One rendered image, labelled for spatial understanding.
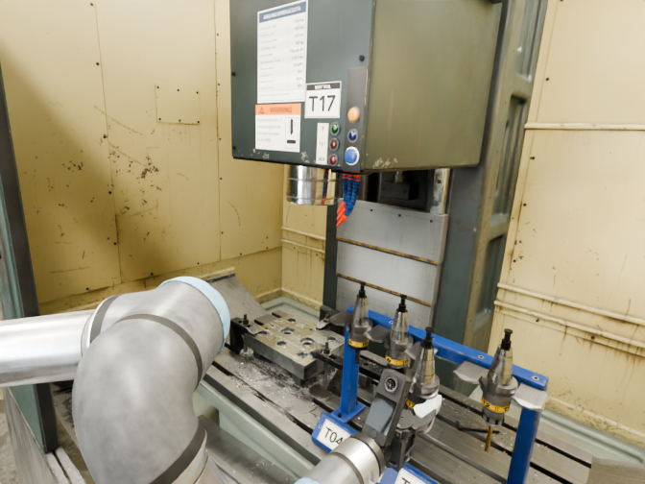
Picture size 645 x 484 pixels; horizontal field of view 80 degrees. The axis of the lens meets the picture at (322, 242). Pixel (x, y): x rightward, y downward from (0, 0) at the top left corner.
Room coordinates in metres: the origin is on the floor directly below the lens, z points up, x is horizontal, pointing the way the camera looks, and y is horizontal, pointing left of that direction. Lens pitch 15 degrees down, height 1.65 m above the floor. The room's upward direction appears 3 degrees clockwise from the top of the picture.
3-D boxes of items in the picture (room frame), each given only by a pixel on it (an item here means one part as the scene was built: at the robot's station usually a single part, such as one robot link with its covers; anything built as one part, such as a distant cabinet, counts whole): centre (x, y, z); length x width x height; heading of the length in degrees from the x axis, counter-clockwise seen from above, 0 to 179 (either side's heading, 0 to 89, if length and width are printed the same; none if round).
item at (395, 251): (1.49, -0.25, 1.16); 0.48 x 0.05 x 0.51; 49
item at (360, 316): (0.86, -0.10, 1.26); 0.04 x 0.04 x 0.07
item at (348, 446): (0.48, -0.07, 1.17); 0.08 x 0.05 x 0.08; 49
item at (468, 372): (0.68, -0.31, 1.21); 0.07 x 0.05 x 0.01; 139
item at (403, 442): (0.54, -0.12, 1.16); 0.12 x 0.08 x 0.09; 139
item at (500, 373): (0.65, -0.35, 1.26); 0.04 x 0.04 x 0.07
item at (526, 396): (0.61, -0.39, 1.21); 0.07 x 0.05 x 0.01; 139
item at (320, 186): (1.15, 0.04, 1.53); 0.16 x 0.16 x 0.12
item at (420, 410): (0.60, -0.21, 1.17); 0.09 x 0.03 x 0.06; 126
